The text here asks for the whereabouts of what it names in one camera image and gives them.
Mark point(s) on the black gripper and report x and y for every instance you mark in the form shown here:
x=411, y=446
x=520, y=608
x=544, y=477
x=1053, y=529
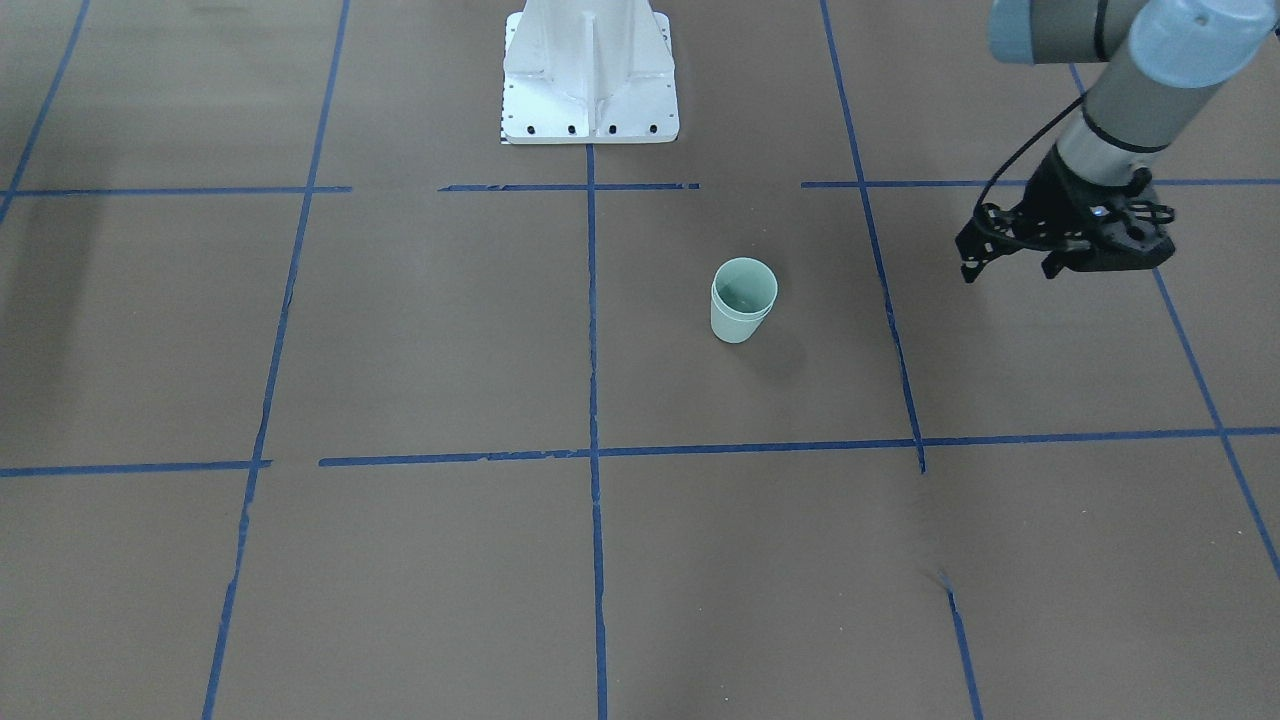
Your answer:
x=1052, y=194

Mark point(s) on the green cup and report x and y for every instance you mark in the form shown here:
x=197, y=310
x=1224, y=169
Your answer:
x=732, y=328
x=743, y=289

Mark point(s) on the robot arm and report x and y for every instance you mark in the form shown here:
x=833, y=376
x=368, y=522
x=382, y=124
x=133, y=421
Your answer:
x=1162, y=62

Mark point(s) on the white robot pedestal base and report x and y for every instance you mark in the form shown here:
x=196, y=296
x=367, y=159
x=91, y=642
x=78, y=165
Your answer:
x=588, y=72

